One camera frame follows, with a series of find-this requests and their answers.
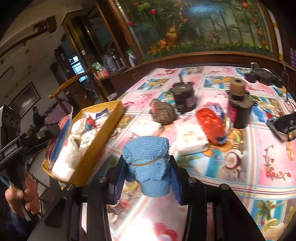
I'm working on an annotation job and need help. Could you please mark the dark wooden cabinet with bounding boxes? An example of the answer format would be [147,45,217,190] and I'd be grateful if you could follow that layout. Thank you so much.
[62,1,295,99]

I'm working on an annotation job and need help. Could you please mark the black gold snack packet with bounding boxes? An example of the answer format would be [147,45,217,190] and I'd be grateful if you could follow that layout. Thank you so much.
[266,113,296,143]

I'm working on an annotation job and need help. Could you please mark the blue knitted cloth roll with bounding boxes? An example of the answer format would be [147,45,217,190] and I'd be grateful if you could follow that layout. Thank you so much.
[122,136,171,198]

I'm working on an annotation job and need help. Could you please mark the pink tissue pack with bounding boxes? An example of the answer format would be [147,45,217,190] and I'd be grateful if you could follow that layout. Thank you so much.
[176,123,209,156]

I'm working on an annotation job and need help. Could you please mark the blue thermos jug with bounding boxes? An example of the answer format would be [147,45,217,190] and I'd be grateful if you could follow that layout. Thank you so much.
[103,53,119,74]

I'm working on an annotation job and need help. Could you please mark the black cast machine part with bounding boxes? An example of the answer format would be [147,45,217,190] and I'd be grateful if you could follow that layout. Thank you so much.
[244,62,283,88]

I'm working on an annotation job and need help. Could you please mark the flower garden wall painting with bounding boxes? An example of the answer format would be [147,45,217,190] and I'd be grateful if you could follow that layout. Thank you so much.
[109,1,275,60]

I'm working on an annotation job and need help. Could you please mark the blue white tissue pack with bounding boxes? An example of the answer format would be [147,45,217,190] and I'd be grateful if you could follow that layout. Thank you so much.
[95,108,109,127]

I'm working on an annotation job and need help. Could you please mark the brown mesh scrubber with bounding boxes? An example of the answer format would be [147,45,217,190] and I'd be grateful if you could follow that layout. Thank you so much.
[149,99,177,126]

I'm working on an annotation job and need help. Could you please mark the multicolour sponge pack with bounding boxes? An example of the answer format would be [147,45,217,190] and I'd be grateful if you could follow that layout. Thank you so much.
[45,113,72,165]

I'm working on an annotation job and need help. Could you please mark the wooden chair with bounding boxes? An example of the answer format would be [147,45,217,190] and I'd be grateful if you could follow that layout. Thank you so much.
[49,67,102,117]

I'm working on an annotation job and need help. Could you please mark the framed wall picture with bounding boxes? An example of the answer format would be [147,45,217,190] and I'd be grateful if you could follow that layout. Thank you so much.
[9,82,41,118]

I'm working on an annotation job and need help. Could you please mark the lemon print tissue pack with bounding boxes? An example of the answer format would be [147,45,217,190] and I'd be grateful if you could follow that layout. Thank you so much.
[79,129,97,150]

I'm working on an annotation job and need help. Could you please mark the yellow cardboard box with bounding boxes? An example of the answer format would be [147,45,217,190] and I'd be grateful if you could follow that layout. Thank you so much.
[42,100,125,186]

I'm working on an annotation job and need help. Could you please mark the left hand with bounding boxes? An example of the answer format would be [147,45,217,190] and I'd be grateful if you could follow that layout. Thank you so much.
[5,173,40,218]

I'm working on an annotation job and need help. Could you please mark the black gear motor with roller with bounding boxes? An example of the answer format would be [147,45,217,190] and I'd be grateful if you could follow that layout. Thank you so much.
[227,78,255,129]

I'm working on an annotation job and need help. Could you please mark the orange plastic bag bundle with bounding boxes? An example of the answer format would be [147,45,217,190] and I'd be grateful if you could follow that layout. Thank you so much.
[196,108,227,145]

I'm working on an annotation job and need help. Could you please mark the colourful printed tablecloth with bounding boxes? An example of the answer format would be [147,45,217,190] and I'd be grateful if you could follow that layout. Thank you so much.
[91,66,295,240]

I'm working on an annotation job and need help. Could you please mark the purple bottles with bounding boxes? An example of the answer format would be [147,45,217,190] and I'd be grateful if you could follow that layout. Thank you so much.
[290,48,296,69]

